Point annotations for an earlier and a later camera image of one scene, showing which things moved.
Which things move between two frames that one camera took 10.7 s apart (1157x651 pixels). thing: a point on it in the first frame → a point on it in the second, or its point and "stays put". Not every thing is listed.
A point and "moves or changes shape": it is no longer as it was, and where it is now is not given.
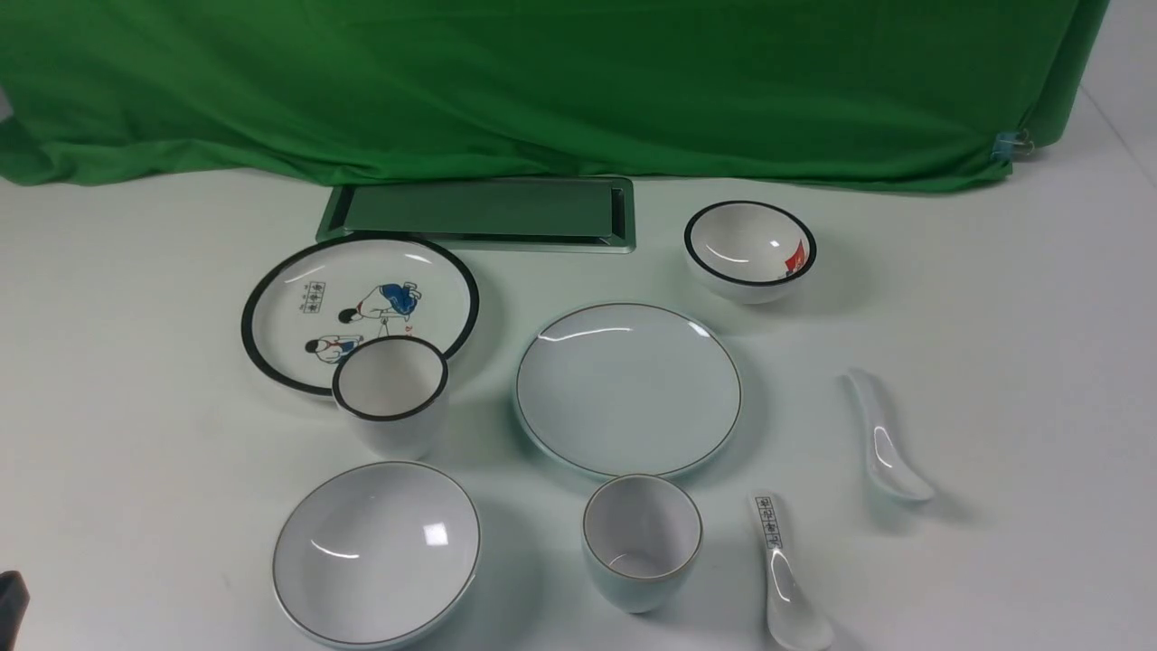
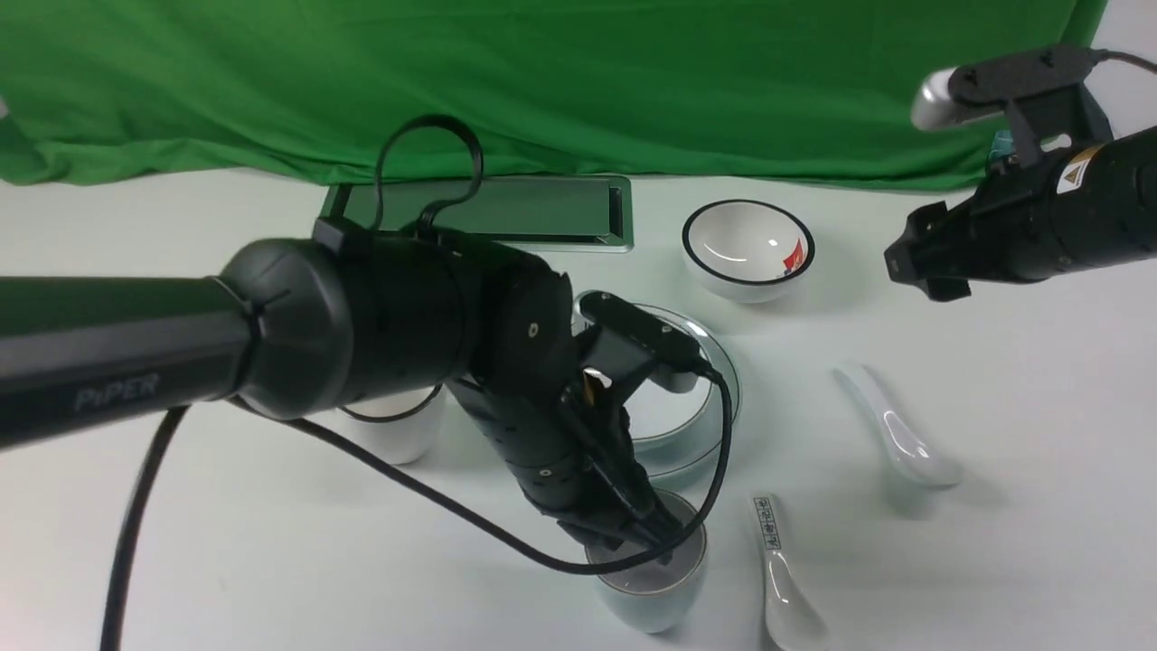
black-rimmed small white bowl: (747, 251) stays put
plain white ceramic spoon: (893, 464) moves or changes shape
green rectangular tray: (581, 215) stays put
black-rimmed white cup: (388, 391) stays put
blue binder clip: (1005, 144) stays put
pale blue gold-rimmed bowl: (377, 555) → (669, 426)
